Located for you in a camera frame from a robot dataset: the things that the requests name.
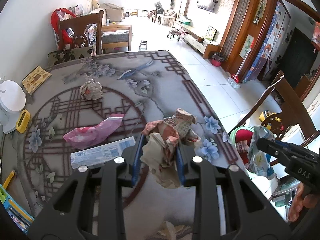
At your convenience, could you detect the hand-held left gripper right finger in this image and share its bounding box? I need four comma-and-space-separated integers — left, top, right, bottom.
176, 145, 293, 240

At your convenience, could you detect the yellow plastic handle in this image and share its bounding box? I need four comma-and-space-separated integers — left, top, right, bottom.
2, 170, 16, 190

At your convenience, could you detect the yellow patterned book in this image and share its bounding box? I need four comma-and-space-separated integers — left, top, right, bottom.
21, 66, 52, 95

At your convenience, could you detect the white broom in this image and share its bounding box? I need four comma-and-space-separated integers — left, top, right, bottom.
227, 50, 250, 88

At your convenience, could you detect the wooden dining chair floral cushion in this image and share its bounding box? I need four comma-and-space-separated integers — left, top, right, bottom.
47, 10, 105, 65

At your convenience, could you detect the person's right hand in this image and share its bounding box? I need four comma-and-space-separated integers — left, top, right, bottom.
287, 184, 318, 222

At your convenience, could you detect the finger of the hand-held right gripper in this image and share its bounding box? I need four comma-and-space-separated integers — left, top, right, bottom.
272, 141, 319, 159
256, 138, 290, 163

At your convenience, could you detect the framed triangle picture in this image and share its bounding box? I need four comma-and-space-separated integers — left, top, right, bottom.
205, 25, 217, 40

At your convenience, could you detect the white round appliance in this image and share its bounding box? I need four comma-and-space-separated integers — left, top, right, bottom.
0, 80, 27, 135

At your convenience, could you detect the wall television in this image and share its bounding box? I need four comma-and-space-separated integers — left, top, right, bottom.
196, 0, 216, 12

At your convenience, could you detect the white blue toothpaste box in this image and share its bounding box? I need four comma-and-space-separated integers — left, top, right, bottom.
70, 136, 137, 170

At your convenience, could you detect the red bag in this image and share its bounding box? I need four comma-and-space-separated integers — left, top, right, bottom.
51, 8, 77, 50

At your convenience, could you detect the bamboo wall picture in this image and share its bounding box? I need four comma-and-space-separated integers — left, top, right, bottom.
239, 34, 255, 58

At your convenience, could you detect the newspaper ball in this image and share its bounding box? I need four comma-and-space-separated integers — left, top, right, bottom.
140, 108, 202, 189
79, 79, 103, 101

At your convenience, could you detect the blue green yellow toy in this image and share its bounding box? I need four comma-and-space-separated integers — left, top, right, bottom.
0, 184, 34, 233

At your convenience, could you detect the rolling stool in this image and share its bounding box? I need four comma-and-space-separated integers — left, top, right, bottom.
168, 29, 182, 41

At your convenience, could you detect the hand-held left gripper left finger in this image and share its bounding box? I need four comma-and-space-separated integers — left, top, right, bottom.
27, 134, 145, 240

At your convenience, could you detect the hanging scroll picture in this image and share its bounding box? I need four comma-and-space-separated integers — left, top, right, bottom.
253, 0, 270, 25

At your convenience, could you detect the red trash bin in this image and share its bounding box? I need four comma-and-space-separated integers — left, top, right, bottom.
229, 127, 255, 153
209, 52, 227, 67

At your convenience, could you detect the wooden coffee table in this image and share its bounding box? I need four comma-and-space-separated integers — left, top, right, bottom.
155, 12, 177, 27

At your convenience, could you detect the wooden bench sofa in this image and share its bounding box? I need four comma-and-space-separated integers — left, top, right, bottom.
100, 2, 132, 52

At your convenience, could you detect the yellow tape holder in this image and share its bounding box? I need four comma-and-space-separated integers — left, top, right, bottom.
16, 109, 31, 133

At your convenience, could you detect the floral printed tablecloth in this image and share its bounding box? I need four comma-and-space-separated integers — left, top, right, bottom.
0, 50, 248, 240

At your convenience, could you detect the white beaded cord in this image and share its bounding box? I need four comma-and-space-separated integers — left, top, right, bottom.
259, 74, 285, 100

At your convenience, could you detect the blue cartoon panel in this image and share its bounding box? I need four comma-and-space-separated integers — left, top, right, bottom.
241, 0, 292, 83

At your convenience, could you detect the dark wooden chair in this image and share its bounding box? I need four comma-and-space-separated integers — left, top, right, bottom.
226, 70, 320, 155

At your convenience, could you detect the pink plastic bag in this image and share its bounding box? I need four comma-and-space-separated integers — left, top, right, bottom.
62, 113, 125, 148

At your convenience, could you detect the low television cabinet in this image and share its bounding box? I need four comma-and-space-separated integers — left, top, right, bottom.
174, 21, 220, 59

